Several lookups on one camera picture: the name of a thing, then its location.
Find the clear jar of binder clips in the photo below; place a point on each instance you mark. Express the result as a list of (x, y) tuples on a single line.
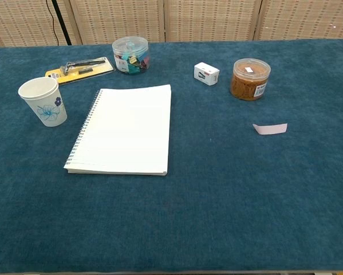
[(131, 58)]

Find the black tripod stand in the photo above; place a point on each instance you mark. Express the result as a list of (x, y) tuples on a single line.
[(61, 21)]

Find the white spiral notebook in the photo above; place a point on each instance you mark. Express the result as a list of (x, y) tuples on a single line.
[(125, 129)]

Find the bamboo folding screen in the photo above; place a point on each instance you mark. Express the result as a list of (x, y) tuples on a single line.
[(211, 20)]

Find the small white staple box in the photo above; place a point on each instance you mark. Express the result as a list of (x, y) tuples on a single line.
[(205, 73)]

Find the razor in yellow blister pack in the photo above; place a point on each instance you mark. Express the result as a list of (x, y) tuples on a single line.
[(74, 76)]

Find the clear jar of rubber bands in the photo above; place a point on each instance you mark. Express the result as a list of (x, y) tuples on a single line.
[(248, 83)]

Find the dark blue table cloth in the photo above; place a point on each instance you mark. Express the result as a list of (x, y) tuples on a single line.
[(217, 186)]

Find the paper cup with blue flowers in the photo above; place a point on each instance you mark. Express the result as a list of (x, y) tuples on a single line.
[(49, 111)]

